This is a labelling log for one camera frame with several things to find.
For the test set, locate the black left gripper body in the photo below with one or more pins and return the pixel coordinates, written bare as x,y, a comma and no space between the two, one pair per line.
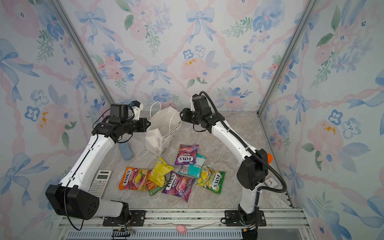
136,126

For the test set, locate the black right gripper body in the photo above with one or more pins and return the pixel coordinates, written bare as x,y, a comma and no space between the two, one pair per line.
192,116

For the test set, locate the white printed paper bag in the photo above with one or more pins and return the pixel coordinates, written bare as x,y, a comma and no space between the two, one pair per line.
164,125

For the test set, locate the purple fox's candy bag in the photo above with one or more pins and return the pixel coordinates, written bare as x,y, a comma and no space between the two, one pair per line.
179,186
187,155

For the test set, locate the teal snack packet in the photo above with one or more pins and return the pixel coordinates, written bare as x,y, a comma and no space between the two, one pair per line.
193,170

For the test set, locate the green yellow Fox's candy bag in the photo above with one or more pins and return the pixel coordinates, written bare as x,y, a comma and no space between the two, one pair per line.
211,179

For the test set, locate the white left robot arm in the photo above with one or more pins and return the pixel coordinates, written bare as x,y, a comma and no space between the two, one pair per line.
71,197

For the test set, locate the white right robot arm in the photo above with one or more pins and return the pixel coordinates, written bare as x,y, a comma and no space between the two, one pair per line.
253,163

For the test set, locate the orange Fox's candy bag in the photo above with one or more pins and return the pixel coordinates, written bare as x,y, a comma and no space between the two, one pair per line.
134,179

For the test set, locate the yellow snack bag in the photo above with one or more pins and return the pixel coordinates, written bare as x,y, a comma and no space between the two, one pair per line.
158,173

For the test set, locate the light blue oval object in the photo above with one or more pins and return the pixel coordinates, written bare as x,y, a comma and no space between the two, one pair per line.
126,151

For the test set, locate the white scientific calculator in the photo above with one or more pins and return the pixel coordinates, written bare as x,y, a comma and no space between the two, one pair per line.
100,182

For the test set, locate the green orange snack packet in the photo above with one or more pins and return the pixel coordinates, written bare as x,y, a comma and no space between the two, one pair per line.
154,188

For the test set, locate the orange pill bottle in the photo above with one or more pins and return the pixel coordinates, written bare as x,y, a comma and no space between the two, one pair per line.
270,158

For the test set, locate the small white card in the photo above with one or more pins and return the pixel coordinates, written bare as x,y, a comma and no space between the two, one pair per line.
271,183

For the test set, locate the pink small ball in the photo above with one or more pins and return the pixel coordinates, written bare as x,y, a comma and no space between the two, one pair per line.
181,229

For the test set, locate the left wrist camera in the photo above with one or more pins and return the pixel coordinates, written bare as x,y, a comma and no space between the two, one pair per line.
136,109

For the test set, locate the aluminium enclosure frame post left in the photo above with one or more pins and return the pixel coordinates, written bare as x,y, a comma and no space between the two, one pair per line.
64,19

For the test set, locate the aluminium enclosure frame post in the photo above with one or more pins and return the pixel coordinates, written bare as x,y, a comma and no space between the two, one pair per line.
64,19
291,47

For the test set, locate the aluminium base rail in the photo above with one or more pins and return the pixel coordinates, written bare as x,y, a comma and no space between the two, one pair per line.
201,224

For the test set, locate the aluminium enclosure frame post right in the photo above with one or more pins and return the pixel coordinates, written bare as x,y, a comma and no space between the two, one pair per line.
291,47

